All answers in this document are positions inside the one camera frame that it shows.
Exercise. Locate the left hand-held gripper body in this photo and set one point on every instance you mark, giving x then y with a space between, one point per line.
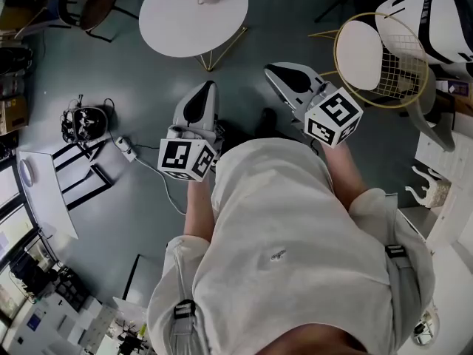
177 157

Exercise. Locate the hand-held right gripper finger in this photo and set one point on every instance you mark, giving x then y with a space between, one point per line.
277 85
310 74

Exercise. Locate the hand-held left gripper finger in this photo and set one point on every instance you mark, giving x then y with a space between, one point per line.
211 113
183 111

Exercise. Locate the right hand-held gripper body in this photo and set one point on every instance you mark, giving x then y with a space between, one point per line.
332 120

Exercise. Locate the person's right forearm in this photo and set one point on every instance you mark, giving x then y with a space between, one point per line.
345 176

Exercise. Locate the person's left forearm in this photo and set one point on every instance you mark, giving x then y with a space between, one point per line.
199 209

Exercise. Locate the person's black trousers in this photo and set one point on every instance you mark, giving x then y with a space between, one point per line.
251 131

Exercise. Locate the white seat cushion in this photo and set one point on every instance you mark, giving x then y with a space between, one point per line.
358 55

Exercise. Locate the white power strip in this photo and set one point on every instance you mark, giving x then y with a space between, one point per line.
125 147

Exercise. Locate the round white table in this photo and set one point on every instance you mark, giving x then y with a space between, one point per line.
177 24

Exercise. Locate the black open equipment bag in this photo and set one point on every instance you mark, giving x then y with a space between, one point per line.
86 122

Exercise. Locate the grey plastic chair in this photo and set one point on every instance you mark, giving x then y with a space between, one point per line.
436 124

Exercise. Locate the person's white shirt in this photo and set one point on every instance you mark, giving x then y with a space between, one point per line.
288 216

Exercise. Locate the purple flat box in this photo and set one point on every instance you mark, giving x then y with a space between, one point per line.
456 88

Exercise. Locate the white animal figurine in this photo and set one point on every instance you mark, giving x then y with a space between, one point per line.
438 194

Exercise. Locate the white shelf unit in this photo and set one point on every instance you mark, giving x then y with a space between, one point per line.
454 183

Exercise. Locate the brown wicker chair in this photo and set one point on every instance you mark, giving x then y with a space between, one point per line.
96 2

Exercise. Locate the white and black shell chair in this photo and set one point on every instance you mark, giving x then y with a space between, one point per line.
443 24

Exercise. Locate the round white disc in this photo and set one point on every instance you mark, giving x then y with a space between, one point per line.
26 171

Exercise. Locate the cardboard box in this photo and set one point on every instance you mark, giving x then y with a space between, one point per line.
13 118

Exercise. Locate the large window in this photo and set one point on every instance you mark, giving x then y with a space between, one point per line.
11 228

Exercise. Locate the cluttered white workbench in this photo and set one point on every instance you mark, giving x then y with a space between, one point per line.
55 327

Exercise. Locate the person's head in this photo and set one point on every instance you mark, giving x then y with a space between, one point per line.
314 342

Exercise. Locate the small round gold-rimmed dish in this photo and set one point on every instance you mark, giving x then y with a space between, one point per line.
425 331

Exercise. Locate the white desk with black frame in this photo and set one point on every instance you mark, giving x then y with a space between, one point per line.
44 194

